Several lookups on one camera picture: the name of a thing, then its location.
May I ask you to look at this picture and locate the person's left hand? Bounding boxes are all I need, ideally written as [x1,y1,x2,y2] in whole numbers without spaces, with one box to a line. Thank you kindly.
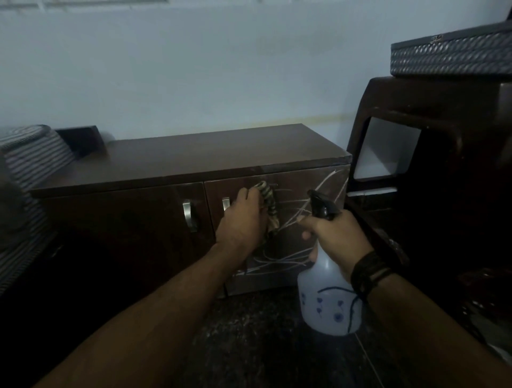
[215,187,269,261]

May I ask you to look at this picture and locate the person's right hand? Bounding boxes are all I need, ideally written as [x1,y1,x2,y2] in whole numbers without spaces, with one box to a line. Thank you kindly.
[297,207,375,282]

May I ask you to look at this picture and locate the checkered cleaning cloth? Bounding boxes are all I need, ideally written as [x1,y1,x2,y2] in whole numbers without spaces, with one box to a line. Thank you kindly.
[251,180,281,237]

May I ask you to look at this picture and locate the white spray bottle black trigger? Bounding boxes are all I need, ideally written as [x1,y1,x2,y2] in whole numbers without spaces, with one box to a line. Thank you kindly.
[297,190,363,336]

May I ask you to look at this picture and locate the person's left forearm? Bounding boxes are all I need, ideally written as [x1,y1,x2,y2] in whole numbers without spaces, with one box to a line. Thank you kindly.
[34,244,249,388]

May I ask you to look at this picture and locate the person's right forearm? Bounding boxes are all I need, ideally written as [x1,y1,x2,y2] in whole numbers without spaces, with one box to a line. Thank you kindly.
[366,271,512,388]

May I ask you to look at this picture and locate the brown wooden cabinet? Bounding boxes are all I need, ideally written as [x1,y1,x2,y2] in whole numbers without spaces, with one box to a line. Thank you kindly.
[30,123,353,298]

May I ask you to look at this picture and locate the black wristwatch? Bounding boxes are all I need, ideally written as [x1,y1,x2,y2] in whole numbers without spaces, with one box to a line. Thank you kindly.
[350,250,395,301]

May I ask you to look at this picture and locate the black mesh chair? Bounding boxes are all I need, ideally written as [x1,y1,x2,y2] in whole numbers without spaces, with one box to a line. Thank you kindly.
[346,76,512,360]

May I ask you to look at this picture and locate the grey woven pattern box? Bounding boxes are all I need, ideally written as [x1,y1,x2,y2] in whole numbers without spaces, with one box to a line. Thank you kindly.
[390,20,512,79]

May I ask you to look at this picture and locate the striped quilted mattress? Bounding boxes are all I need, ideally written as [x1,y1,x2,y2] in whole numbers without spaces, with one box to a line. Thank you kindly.
[0,124,77,296]

